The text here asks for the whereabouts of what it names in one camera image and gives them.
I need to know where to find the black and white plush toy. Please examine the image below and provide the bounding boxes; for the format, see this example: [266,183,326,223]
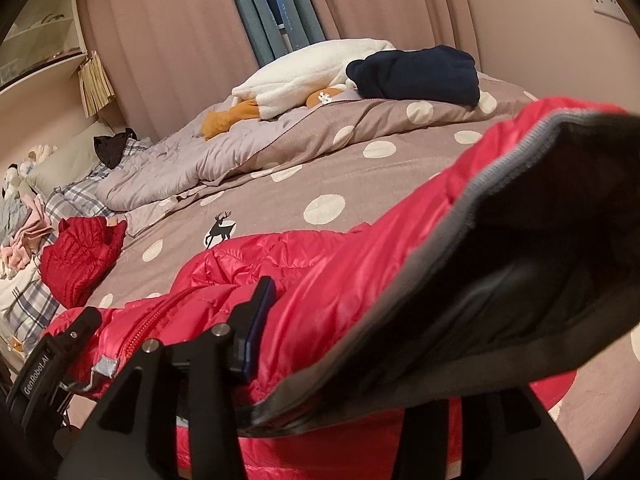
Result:
[0,162,25,201]

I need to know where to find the white wall shelf cabinet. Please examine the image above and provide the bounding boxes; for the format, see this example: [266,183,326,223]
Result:
[0,0,90,93]

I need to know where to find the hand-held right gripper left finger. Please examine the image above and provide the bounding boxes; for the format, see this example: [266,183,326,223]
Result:
[57,276,277,480]

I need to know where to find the straw lampshade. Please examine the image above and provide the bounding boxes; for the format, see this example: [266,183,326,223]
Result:
[78,50,117,119]

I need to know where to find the pink folded clothes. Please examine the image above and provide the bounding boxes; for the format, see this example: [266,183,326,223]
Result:
[0,194,55,270]

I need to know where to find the white wall socket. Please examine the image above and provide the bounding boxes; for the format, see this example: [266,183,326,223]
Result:
[589,0,632,25]

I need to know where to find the white goose plush toy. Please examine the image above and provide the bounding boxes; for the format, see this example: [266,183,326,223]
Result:
[200,39,399,141]

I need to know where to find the plaid pillow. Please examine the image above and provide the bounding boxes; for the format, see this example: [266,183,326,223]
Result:
[0,257,68,358]

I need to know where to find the beige pillow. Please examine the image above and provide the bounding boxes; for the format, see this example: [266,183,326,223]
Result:
[25,120,117,196]

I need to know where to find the dark red puffer jacket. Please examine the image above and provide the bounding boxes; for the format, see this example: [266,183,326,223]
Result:
[40,216,127,309]

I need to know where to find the red hooded puffer jacket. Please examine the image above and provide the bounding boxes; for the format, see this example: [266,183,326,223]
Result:
[42,95,640,480]

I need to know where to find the polka dot bed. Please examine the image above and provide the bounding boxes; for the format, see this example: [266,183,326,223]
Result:
[65,72,640,480]

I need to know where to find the pink curtain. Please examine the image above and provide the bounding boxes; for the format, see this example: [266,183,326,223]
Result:
[81,0,262,140]
[305,0,477,55]

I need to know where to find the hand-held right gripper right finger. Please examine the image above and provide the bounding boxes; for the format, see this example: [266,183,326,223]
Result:
[400,390,561,480]

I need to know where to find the navy blue garment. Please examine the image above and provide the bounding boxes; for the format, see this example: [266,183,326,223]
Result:
[346,45,482,107]

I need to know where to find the plaid sheet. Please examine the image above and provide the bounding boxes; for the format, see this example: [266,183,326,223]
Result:
[44,137,153,223]

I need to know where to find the blue curtain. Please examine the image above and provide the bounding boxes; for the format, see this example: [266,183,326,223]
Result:
[221,0,342,68]

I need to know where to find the grey quilt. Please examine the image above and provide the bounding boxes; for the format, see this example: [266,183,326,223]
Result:
[95,72,542,237]

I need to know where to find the white folded clothes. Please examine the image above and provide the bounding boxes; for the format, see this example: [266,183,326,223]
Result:
[0,266,42,313]

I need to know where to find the black garment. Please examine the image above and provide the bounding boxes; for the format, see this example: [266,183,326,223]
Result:
[93,128,139,169]

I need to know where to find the beige plush toy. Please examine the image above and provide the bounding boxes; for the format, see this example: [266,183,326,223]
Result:
[20,144,46,177]

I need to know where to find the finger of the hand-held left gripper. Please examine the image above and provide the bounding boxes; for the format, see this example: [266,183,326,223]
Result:
[46,306,103,362]

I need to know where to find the grey-blue garment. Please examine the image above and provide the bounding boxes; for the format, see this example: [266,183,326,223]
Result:
[0,197,27,242]

